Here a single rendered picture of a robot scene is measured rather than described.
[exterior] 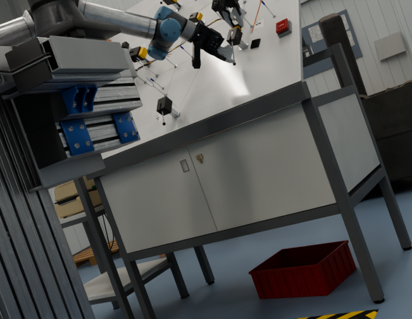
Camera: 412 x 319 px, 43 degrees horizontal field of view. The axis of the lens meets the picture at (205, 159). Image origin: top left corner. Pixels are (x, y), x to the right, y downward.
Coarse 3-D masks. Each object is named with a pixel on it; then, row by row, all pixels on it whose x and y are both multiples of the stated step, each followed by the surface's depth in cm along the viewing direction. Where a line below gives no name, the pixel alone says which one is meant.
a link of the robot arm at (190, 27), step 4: (188, 20) 197; (188, 24) 196; (192, 24) 198; (184, 28) 203; (188, 28) 196; (192, 28) 197; (184, 32) 197; (188, 32) 197; (192, 32) 197; (180, 36) 198; (184, 36) 198; (188, 36) 198; (184, 40) 200; (188, 40) 199
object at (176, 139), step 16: (272, 96) 193; (288, 96) 190; (304, 96) 186; (224, 112) 205; (240, 112) 201; (256, 112) 197; (192, 128) 214; (208, 128) 210; (224, 128) 206; (144, 144) 228; (160, 144) 224; (176, 144) 220; (112, 160) 240; (128, 160) 235; (96, 176) 247
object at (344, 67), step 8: (328, 48) 239; (336, 48) 237; (304, 56) 246; (312, 56) 243; (320, 56) 241; (328, 56) 240; (336, 56) 238; (344, 56) 238; (304, 64) 246; (344, 64) 236; (344, 72) 237; (344, 80) 238; (352, 80) 237
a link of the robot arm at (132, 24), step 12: (84, 12) 172; (96, 12) 173; (108, 12) 174; (120, 12) 176; (108, 24) 175; (120, 24) 175; (132, 24) 176; (144, 24) 177; (156, 24) 178; (168, 24) 178; (144, 36) 179; (156, 36) 180; (168, 36) 178
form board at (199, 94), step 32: (160, 0) 280; (192, 0) 259; (256, 0) 226; (288, 0) 212; (224, 32) 230; (256, 32) 215; (160, 64) 251; (224, 64) 219; (256, 64) 206; (288, 64) 195; (160, 96) 238; (192, 96) 223; (224, 96) 210; (256, 96) 198; (160, 128) 227
